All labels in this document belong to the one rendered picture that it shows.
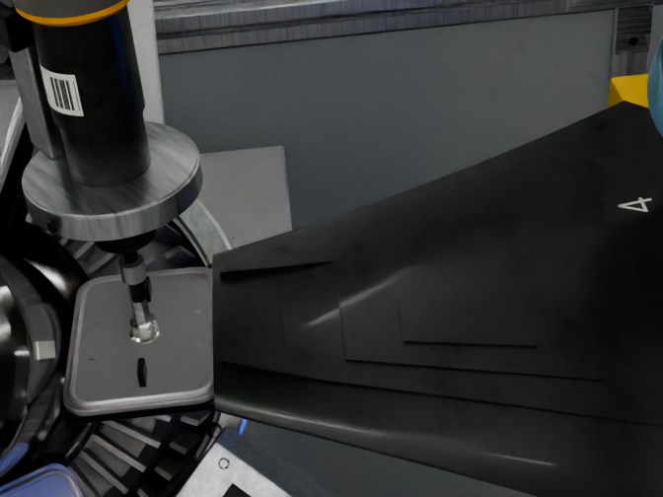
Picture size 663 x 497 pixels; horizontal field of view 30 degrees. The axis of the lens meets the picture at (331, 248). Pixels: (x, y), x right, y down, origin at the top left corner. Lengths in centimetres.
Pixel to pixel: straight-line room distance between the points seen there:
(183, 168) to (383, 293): 11
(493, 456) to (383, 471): 116
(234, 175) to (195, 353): 72
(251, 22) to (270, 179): 16
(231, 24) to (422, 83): 21
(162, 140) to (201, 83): 77
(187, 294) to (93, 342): 5
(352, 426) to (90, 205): 13
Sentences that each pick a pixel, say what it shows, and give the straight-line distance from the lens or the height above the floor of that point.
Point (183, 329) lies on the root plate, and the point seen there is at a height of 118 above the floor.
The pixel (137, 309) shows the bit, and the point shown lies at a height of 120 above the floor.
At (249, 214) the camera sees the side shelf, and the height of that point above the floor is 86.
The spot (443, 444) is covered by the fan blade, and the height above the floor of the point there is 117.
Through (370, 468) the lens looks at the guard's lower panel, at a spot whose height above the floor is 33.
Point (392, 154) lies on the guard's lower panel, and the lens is 134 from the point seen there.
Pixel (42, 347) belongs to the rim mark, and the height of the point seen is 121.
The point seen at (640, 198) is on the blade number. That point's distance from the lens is 58.
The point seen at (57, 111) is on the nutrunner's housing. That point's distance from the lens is 47.
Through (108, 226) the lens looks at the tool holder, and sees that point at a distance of 47.
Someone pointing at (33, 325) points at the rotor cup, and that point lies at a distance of 50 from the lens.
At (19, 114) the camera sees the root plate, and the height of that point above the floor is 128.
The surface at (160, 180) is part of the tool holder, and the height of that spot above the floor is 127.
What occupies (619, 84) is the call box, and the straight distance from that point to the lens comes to 93.
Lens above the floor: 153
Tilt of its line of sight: 37 degrees down
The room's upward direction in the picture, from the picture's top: 5 degrees counter-clockwise
